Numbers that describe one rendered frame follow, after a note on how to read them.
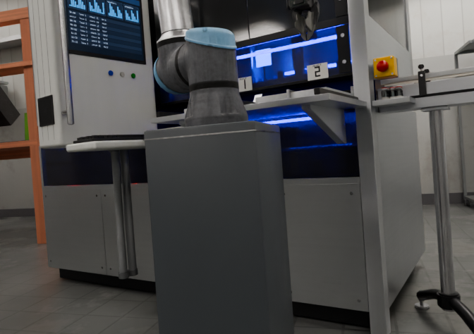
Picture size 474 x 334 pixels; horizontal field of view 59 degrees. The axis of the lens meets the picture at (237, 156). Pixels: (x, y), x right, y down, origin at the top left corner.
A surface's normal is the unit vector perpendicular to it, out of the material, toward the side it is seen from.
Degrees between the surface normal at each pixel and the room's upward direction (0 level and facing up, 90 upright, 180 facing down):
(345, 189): 90
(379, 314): 90
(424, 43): 90
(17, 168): 90
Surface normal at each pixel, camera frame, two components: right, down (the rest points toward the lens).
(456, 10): -0.29, 0.04
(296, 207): -0.53, 0.05
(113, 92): 0.78, -0.05
